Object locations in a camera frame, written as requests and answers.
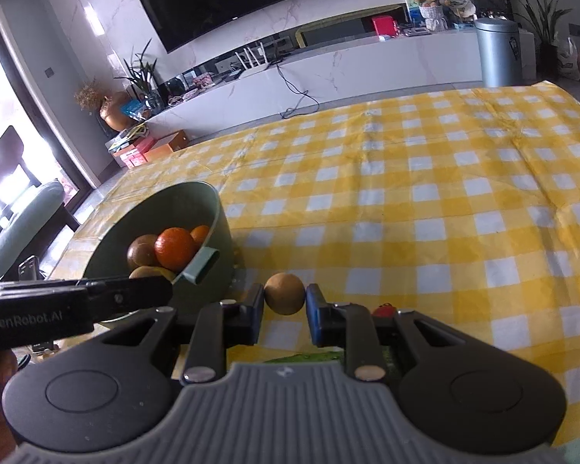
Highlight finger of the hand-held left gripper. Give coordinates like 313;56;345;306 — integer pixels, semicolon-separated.
84;275;176;324

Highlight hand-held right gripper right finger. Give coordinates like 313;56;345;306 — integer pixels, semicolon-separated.
305;283;484;382

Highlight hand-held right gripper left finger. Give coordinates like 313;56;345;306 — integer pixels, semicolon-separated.
97;283;265;384

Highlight tan round pear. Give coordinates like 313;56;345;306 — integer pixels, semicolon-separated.
264;273;306;316

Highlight large orange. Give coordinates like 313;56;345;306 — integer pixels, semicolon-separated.
155;227;199;273

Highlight green bowl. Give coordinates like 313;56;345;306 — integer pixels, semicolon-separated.
82;181;235;326

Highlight yellow lemon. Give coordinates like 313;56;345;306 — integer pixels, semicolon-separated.
128;265;177;284

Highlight dark brown round pear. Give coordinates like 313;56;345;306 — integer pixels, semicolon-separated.
127;234;160;269

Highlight green seat cushion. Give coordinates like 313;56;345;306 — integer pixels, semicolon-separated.
0;181;67;281

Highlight pink box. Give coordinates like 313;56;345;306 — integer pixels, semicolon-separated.
113;138;158;170

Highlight yellow checked tablecloth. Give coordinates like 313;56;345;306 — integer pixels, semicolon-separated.
43;80;580;450

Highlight orange box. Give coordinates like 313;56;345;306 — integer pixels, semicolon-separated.
142;130;189;163

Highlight stack of books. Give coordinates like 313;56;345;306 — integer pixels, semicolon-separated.
106;123;150;154

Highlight dark wooden chair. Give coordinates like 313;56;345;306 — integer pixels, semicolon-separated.
0;126;80;281

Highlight copper vase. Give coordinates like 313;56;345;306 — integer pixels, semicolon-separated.
99;92;136;132

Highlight blue packet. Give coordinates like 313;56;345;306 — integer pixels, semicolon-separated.
121;99;148;119

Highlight dried flowers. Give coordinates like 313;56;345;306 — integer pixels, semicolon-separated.
75;77;103;110

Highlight green potted plant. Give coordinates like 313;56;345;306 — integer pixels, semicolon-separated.
116;39;166;112

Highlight white router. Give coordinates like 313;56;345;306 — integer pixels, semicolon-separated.
237;43;282;77

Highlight white television cabinet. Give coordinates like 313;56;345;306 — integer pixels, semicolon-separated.
147;26;484;143

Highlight red box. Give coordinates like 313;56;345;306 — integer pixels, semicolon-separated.
371;15;398;38

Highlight black television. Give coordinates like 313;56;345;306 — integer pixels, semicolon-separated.
131;0;327;54

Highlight grey trash bin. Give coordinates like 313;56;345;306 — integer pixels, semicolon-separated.
474;18;522;89

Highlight white basket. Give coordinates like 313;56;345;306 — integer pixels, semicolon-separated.
418;5;448;32

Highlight tall leafy potted plant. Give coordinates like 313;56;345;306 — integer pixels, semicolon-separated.
493;0;580;78

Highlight black cable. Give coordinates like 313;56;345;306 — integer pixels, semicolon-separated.
276;64;321;119

